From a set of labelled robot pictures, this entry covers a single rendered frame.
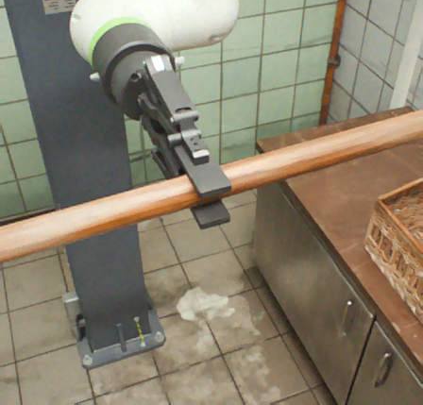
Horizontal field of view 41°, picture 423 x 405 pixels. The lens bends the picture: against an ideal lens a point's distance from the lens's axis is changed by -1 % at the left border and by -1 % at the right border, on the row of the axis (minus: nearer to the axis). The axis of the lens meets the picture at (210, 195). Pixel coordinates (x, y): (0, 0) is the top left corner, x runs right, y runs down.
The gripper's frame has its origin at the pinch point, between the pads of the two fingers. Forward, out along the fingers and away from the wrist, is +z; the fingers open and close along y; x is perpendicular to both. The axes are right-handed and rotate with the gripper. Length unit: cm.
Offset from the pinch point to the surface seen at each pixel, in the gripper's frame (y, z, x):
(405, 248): 48, -19, -50
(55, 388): 118, -57, 25
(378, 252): 56, -25, -50
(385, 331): 65, -12, -45
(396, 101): 64, -84, -98
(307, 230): 67, -46, -45
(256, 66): 67, -125, -68
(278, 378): 118, -36, -37
